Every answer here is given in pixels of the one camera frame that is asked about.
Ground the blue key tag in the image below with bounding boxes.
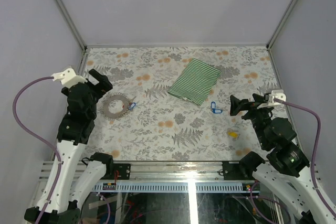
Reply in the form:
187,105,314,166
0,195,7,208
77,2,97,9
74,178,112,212
211,101,223,114

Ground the yellow key tag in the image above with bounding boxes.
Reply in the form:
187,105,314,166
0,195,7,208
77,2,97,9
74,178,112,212
227,129,239,139

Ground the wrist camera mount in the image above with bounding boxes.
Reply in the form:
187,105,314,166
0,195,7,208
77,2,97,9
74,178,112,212
257,90,287,109
51,67,87,88

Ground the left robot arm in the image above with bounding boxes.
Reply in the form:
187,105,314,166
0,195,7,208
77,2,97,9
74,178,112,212
24,68,115,223

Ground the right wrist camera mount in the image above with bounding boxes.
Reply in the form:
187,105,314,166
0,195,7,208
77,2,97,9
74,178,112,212
257,90,287,109

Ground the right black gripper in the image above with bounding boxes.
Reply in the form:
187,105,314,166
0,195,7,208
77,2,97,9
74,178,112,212
229,93,274,147

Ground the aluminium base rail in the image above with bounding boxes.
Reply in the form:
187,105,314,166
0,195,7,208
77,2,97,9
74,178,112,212
38,159,321,193

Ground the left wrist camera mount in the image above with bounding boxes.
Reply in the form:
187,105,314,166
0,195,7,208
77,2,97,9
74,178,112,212
51,67,87,88

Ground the key with blue tag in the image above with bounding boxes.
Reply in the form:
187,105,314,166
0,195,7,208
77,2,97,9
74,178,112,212
128,97,137,111

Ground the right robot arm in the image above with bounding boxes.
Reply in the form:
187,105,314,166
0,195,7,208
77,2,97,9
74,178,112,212
230,90,335,223

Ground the green striped cloth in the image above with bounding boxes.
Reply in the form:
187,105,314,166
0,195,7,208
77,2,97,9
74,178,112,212
167,58,221,106

